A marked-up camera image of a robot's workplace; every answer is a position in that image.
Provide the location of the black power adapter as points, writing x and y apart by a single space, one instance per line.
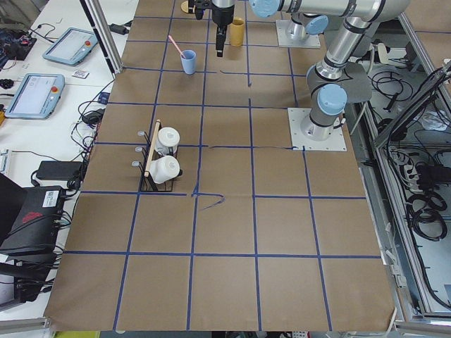
119 29

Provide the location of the blue teach pendant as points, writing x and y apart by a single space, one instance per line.
37 96
71 47

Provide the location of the pink chopstick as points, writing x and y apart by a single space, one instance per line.
171 39

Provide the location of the small white remote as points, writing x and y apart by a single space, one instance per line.
80 74

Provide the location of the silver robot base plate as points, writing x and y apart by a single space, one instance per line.
305 135

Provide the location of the wooden cup tree stand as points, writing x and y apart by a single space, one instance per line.
185 7

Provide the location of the aluminium frame post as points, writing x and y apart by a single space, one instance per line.
98 23

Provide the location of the far blue teach pendant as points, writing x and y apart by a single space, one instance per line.
71 47

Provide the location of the grey office chair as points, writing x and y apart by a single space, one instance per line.
355 80

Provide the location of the large black power brick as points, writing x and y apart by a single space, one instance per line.
58 170

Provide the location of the light blue plastic cup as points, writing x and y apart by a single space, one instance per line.
188 60

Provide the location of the white paper cup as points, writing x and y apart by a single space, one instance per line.
164 169
167 141

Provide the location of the bamboo cylinder holder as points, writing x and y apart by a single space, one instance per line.
237 30

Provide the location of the black computer box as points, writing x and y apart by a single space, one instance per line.
28 218

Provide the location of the near blue teach pendant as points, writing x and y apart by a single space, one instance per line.
37 96

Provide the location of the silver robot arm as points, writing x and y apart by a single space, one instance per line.
328 97
313 23

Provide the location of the black wire rack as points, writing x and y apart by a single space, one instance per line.
149 154

